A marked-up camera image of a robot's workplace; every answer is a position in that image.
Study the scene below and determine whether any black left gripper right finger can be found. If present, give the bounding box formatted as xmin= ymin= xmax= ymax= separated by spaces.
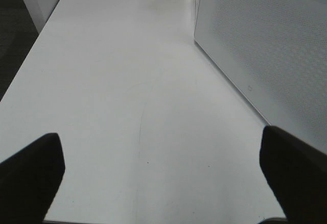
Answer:
xmin=259 ymin=126 xmax=326 ymax=223

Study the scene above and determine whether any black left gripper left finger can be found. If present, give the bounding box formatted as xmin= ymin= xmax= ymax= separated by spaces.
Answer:
xmin=1 ymin=133 xmax=65 ymax=223

